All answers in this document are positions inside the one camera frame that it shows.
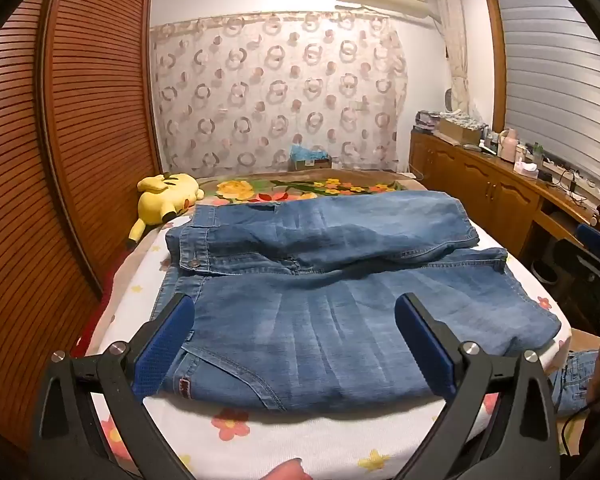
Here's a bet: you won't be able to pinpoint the grey window blind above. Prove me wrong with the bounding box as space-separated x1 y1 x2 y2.
495 0 600 196

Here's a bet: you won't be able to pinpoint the open cardboard box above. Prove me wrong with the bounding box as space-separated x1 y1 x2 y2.
437 116 483 146

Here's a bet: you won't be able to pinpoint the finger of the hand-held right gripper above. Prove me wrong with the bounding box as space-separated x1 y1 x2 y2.
554 237 600 283
576 223 600 257

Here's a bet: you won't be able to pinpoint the floral blanket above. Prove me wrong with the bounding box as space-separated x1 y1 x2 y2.
195 167 426 208

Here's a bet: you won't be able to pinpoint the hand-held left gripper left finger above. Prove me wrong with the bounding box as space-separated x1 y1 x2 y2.
30 292 197 480

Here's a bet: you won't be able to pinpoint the white strawberry print blanket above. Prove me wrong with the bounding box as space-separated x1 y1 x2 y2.
82 210 573 480

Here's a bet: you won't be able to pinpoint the sheer circle pattern curtain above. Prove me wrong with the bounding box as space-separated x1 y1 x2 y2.
149 10 410 178

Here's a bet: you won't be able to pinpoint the pink kettle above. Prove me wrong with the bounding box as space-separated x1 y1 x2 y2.
497 128 520 163

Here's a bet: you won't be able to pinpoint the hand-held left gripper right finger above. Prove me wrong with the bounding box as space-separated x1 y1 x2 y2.
394 292 563 480

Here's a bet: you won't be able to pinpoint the person's left hand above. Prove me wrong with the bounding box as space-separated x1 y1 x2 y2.
269 457 308 480

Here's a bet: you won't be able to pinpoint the blue plastic bag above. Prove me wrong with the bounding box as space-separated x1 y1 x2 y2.
289 144 331 162

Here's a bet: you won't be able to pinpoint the white power strip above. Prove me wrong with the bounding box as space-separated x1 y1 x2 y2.
545 157 600 195

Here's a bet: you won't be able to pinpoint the yellow plush toy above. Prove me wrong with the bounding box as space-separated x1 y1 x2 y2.
126 172 206 251

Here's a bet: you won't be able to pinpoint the long wooden cabinet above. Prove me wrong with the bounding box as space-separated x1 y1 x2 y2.
409 127 600 261

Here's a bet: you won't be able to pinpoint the dark waste bin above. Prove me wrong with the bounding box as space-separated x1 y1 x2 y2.
530 259 563 286

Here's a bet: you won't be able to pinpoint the cream tied window curtain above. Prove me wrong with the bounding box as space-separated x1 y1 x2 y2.
432 0 486 121

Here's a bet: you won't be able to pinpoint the black cable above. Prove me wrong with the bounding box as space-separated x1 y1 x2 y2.
560 400 600 456

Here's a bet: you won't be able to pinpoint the wooden louvered wardrobe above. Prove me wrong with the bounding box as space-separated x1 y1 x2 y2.
0 0 163 461

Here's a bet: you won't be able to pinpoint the blue denim pants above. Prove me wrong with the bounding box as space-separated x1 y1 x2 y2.
152 191 563 413

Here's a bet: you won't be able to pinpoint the crumpled blue denim garment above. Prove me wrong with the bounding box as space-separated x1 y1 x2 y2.
547 347 600 418

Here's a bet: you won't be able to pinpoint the wooden window frame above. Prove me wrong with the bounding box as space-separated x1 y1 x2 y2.
481 0 556 133

